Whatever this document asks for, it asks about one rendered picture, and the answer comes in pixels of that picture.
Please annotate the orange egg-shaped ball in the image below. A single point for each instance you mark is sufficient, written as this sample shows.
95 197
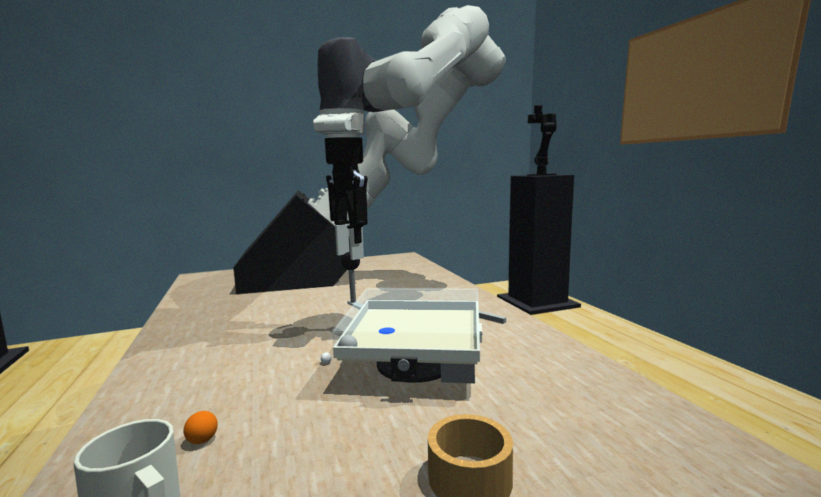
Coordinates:
200 427

